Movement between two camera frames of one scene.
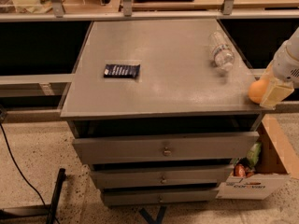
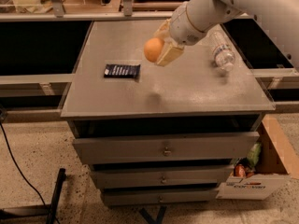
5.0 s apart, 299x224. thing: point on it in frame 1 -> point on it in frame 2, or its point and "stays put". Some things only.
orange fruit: (257, 90) -> (153, 48)
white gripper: (286, 64) -> (183, 28)
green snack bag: (253, 154) stays put
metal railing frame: (127, 12) stays put
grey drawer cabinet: (159, 110) stays put
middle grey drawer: (160, 175) stays put
